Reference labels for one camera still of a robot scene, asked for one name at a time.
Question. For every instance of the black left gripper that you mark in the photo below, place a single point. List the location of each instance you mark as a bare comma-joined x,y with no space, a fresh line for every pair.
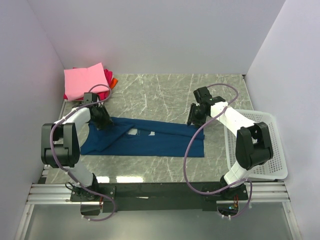
106,120

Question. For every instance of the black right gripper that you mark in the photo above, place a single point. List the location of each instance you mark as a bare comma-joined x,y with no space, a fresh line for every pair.
192,119

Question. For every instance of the blue Mickey t-shirt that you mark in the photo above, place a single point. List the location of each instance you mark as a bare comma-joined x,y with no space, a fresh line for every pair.
138,137

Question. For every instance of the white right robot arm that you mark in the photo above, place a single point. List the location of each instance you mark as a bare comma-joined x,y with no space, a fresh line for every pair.
253,140

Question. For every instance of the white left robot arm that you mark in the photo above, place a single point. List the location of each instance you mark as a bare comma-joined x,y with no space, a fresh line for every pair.
60,145

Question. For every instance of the folded orange t-shirt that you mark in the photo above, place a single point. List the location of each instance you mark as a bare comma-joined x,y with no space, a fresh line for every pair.
112,83

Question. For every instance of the folded light pink t-shirt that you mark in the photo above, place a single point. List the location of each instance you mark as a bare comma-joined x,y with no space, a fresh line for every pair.
78,81

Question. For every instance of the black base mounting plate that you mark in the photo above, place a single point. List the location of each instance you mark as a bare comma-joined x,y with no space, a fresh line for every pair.
156,197

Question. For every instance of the white plastic laundry basket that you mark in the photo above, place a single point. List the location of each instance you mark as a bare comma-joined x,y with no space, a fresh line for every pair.
273,169

